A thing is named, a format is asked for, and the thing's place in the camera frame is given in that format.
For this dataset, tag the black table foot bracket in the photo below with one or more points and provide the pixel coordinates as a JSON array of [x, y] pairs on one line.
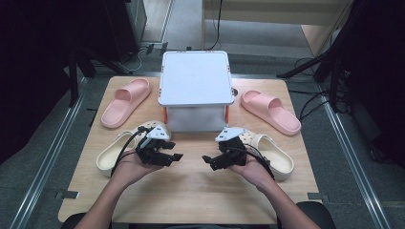
[[316, 197], [67, 194]]

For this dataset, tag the person's left hand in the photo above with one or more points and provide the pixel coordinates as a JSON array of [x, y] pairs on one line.
[[130, 170]]

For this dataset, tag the person's leg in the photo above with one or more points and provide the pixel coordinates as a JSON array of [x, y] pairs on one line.
[[321, 214], [71, 222]]

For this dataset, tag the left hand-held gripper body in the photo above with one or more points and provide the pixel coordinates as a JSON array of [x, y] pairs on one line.
[[152, 150]]

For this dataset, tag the person's right hand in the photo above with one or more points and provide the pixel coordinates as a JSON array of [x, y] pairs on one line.
[[254, 173]]

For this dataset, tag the dark curtain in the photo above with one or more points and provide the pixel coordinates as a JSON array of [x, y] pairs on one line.
[[28, 63], [382, 79]]

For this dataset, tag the beige wooden furniture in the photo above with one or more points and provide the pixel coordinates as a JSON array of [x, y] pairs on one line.
[[270, 11]]

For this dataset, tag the small round table knob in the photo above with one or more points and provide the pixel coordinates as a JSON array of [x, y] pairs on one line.
[[234, 92]]

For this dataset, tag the metal floor rail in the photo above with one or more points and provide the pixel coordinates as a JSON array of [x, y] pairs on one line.
[[47, 159], [353, 165]]

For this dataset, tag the dark cabinet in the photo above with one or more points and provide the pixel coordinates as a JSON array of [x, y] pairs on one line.
[[125, 28]]

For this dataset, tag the black metal stand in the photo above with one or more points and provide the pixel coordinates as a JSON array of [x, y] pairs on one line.
[[321, 55]]

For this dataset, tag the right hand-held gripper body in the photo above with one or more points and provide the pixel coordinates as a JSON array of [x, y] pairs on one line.
[[232, 153]]

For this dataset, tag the person's left leg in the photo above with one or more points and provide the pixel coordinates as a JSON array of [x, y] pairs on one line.
[[71, 222]]

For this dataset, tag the white orange two-tier shoe rack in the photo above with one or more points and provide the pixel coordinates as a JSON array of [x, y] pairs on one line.
[[196, 79]]

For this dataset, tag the black tripod stand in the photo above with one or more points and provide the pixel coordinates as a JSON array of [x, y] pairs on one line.
[[76, 73]]

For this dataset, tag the person's right leg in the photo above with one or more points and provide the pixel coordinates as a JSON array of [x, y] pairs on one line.
[[321, 214]]

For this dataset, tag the pink slide slipper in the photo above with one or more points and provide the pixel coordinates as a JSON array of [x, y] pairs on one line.
[[112, 116], [270, 108]]

